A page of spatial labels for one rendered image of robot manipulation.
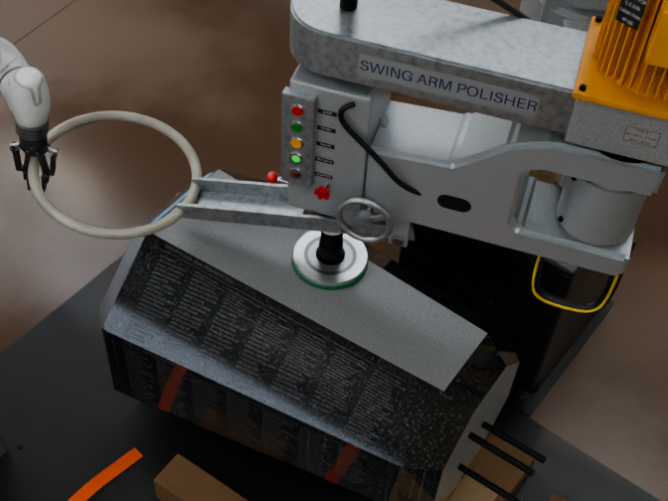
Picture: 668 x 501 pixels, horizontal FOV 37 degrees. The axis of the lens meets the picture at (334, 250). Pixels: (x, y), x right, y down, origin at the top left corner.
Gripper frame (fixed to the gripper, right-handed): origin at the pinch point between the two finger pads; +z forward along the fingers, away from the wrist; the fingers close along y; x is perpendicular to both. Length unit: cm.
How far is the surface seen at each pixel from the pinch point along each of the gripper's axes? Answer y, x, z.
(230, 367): 64, -45, 14
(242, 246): 62, -14, -1
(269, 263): 70, -20, -2
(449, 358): 121, -48, -10
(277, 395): 78, -53, 12
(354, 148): 84, -27, -61
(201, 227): 49.3, -7.4, 1.0
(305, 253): 80, -17, -6
